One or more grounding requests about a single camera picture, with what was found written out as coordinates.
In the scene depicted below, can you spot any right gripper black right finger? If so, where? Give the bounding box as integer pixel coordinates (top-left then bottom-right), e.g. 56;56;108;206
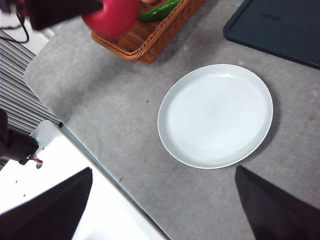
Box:
234;164;320;240

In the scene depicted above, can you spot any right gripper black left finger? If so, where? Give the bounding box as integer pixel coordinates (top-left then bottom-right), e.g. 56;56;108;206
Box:
0;166;94;240

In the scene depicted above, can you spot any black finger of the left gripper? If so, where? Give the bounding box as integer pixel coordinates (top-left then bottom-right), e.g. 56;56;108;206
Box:
24;0;104;32

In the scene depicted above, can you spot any red tomato with green stem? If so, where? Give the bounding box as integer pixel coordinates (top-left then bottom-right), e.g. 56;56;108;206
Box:
81;0;141;40

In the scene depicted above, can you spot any grey ribbed panel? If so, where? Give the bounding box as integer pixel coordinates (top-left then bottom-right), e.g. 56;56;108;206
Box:
0;27;62;136

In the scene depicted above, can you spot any green chili pepper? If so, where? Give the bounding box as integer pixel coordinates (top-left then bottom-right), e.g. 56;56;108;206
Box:
138;0;182;23

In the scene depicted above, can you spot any brown wicker basket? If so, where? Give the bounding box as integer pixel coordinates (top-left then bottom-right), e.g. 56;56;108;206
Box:
90;0;207;65

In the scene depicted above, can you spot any white round plate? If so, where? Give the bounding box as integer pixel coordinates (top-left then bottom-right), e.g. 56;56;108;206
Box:
157;63;274;170

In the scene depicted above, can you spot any black rectangular tray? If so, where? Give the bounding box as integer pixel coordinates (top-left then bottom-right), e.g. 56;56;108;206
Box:
223;0;320;70

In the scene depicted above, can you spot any black cable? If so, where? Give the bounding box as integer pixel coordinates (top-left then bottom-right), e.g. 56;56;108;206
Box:
0;11;30;44

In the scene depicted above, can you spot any white rounded camera mount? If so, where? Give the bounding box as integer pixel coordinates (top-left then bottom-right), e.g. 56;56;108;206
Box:
29;119;65;153

